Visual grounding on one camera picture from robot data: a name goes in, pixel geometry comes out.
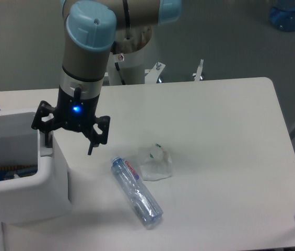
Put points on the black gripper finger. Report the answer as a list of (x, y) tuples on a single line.
[(96, 131), (46, 120)]

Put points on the crumpled white plastic bag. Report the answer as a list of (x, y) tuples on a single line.
[(154, 162)]

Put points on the clear empty plastic bottle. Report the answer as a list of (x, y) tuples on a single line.
[(142, 201)]

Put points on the large blue water jug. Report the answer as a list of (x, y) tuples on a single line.
[(282, 15)]

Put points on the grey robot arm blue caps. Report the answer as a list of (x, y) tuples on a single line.
[(90, 28)]

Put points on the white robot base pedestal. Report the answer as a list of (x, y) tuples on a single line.
[(129, 69)]

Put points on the white plastic trash can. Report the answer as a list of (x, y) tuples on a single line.
[(43, 195)]

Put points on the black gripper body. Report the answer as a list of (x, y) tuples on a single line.
[(75, 115)]

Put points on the blue snack packet in bin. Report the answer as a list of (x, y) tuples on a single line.
[(17, 171)]

